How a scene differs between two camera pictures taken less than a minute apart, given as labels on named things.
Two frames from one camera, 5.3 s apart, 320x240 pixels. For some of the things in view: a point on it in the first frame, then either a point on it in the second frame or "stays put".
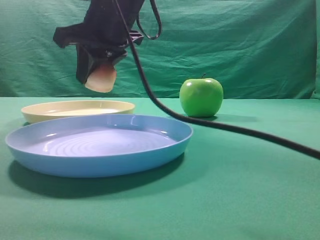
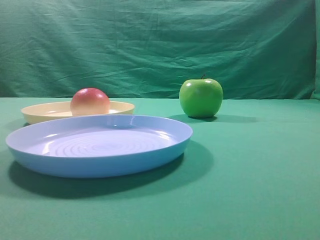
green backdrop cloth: x=256 y=49 stays put
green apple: x=201 y=97 stays put
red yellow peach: x=102 y=79 → x=89 y=101
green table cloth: x=221 y=185 stays put
